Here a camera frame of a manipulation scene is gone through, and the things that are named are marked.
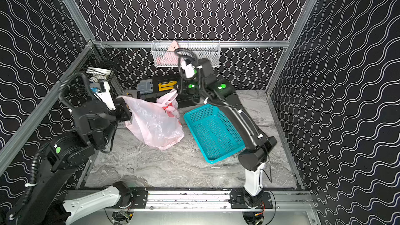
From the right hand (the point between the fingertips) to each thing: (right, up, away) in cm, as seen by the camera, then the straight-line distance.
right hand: (175, 83), depth 67 cm
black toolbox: (-15, +3, +33) cm, 36 cm away
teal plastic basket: (+19, -29, +28) cm, 44 cm away
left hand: (-18, -5, -12) cm, 22 cm away
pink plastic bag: (-7, -17, -2) cm, 19 cm away
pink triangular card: (-6, +18, +21) cm, 28 cm away
